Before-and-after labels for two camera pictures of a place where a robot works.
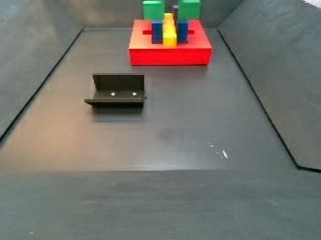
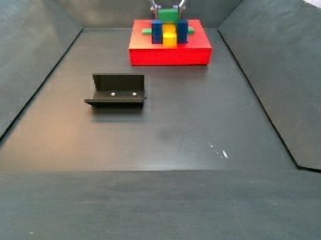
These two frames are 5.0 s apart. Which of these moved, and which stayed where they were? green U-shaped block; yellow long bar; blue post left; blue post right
Moved: green U-shaped block
Stayed: blue post left; yellow long bar; blue post right
